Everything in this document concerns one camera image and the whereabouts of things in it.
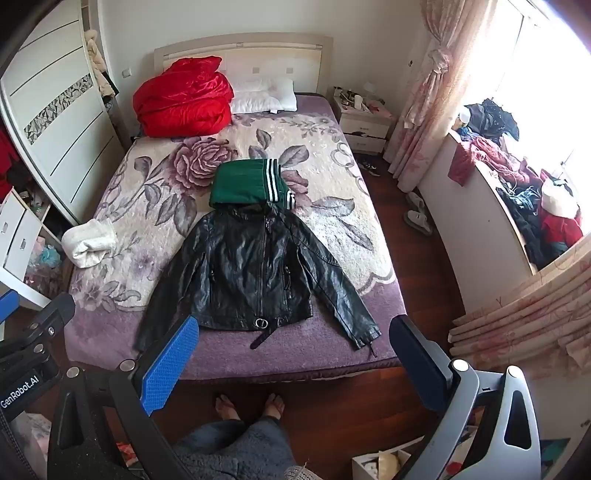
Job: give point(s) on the white rolled cloth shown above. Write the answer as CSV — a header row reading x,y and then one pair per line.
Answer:
x,y
87,242

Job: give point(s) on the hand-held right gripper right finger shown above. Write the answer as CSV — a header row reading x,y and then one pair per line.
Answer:
x,y
420,364

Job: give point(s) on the person's right foot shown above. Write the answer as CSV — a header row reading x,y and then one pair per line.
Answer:
x,y
274,405

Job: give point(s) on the white cardboard box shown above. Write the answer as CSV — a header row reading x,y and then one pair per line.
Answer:
x,y
376,461

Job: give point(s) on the black leather jacket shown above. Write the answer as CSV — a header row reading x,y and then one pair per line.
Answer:
x,y
240,272

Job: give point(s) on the person's left foot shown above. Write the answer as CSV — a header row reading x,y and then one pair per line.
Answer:
x,y
226,407

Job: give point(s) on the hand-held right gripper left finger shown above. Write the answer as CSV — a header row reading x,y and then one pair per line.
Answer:
x,y
168,364

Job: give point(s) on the white nightstand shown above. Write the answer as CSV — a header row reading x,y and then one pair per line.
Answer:
x,y
364,127

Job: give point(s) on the pile of clothes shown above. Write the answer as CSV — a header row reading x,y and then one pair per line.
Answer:
x,y
521,184

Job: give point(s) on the pink floral curtain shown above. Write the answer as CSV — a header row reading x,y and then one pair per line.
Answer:
x,y
431,92
521,318

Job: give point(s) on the dark shoes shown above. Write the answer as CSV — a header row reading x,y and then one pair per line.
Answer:
x,y
368,167

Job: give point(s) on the white pillow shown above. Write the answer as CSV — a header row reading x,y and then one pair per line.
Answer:
x,y
261,94

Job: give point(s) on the green garment with white stripes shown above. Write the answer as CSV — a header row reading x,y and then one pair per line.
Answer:
x,y
238,182

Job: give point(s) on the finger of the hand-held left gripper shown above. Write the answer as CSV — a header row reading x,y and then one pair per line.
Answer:
x,y
7,305
53,316

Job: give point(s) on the white wardrobe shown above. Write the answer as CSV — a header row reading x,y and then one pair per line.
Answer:
x,y
64,115

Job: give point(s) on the red duvet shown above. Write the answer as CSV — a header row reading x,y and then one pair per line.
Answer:
x,y
184,99

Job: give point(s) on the person's dark trousers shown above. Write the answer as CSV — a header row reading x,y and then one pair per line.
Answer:
x,y
240,450

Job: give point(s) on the white slipper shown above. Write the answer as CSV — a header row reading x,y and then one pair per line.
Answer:
x,y
415,201
419,222

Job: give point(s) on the person's foot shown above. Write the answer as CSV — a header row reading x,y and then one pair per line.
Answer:
x,y
274,405
226,407

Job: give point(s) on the hanging beige garment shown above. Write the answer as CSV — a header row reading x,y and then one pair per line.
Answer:
x,y
96,60

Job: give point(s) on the bright window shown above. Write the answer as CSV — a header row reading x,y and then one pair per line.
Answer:
x,y
549,69

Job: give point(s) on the red hanging clothes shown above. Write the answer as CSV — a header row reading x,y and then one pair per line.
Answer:
x,y
7,159

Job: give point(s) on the purple floral blanket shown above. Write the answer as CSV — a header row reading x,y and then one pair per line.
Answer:
x,y
332,240

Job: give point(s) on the person's grey knit sweater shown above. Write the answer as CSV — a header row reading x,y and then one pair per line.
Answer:
x,y
296,474

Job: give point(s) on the beige bed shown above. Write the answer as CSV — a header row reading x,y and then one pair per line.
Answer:
x,y
277,57

